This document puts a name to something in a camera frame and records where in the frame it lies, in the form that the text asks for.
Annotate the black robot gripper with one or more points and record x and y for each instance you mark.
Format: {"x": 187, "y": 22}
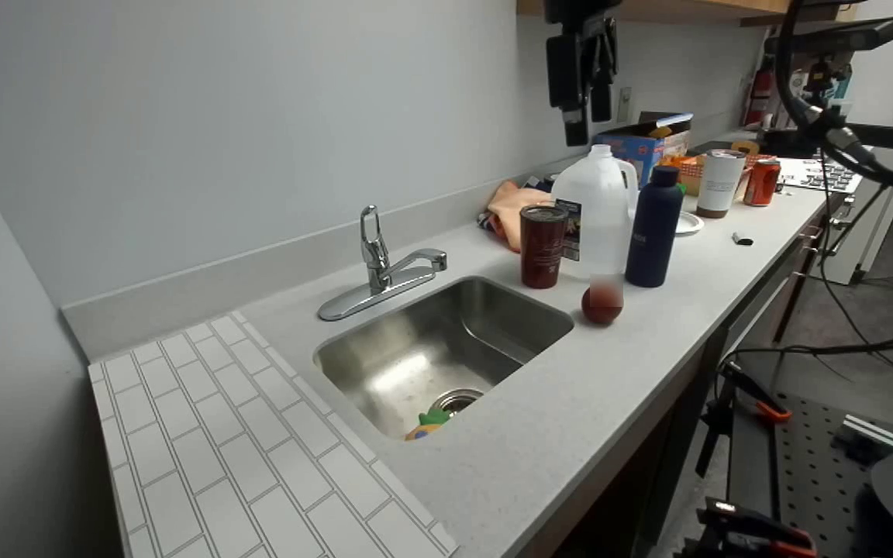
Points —
{"x": 581, "y": 63}

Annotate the chrome faucet handle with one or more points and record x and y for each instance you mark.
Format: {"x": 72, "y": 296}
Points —
{"x": 371, "y": 241}

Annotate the chrome faucet with base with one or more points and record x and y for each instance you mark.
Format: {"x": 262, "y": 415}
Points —
{"x": 399, "y": 277}

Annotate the blue box on counter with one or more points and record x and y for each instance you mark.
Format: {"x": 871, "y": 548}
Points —
{"x": 643, "y": 153}

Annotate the clear plastic gallon jug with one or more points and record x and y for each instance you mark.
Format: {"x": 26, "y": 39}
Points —
{"x": 599, "y": 194}

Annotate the dark blue water bottle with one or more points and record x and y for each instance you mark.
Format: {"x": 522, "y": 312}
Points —
{"x": 655, "y": 226}

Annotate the dark red tumbler cup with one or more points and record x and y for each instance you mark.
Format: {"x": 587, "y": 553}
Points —
{"x": 540, "y": 245}

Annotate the peach coloured cloth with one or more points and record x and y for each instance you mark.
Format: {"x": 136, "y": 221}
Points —
{"x": 502, "y": 211}

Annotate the white paper cup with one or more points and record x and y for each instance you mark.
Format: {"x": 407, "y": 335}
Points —
{"x": 721, "y": 180}

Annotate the red mug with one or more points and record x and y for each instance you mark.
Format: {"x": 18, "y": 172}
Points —
{"x": 760, "y": 180}

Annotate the red apple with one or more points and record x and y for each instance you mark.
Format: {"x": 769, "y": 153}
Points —
{"x": 601, "y": 305}

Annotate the small black lid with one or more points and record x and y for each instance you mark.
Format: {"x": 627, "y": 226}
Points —
{"x": 742, "y": 241}

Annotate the stainless steel sink basin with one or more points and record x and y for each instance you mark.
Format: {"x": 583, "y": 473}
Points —
{"x": 441, "y": 352}

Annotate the green and orange sink item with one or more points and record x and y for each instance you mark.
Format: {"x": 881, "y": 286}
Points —
{"x": 428, "y": 424}

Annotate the black perforated robot table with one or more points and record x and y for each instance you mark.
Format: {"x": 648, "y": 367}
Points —
{"x": 827, "y": 473}

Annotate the white brick pattern mat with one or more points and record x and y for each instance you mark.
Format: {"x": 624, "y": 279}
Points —
{"x": 221, "y": 449}

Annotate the orange handled clamp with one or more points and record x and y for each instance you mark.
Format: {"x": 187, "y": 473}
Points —
{"x": 760, "y": 399}

